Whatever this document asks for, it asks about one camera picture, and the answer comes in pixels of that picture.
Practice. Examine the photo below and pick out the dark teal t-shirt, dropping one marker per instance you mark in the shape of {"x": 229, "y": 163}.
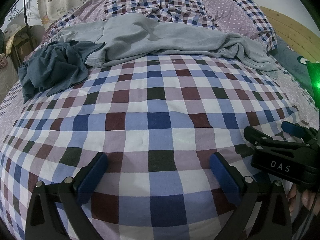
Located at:
{"x": 55, "y": 70}

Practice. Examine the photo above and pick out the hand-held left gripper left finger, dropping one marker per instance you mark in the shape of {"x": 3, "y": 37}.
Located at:
{"x": 92, "y": 177}

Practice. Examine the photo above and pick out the checkered bed sheet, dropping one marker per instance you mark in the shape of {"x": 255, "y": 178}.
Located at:
{"x": 160, "y": 110}

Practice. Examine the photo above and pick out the wooden headboard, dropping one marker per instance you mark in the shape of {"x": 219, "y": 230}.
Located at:
{"x": 292, "y": 30}

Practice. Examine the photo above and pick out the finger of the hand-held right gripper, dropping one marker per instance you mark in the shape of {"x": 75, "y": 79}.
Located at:
{"x": 291, "y": 128}
{"x": 252, "y": 133}

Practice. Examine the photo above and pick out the light grey pants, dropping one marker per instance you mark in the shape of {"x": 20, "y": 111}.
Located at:
{"x": 155, "y": 37}

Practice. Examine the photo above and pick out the person's right hand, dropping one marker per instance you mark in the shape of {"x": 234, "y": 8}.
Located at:
{"x": 308, "y": 201}

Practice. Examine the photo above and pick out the checkered quilt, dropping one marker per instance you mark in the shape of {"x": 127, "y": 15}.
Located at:
{"x": 160, "y": 2}

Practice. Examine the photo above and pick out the blue-grey cartoon pillow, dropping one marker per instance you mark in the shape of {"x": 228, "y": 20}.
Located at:
{"x": 292, "y": 62}

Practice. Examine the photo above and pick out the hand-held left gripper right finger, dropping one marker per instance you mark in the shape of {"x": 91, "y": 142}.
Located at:
{"x": 225, "y": 177}

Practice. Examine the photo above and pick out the black metal clothes rack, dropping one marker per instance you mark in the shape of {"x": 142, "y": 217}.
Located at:
{"x": 25, "y": 12}

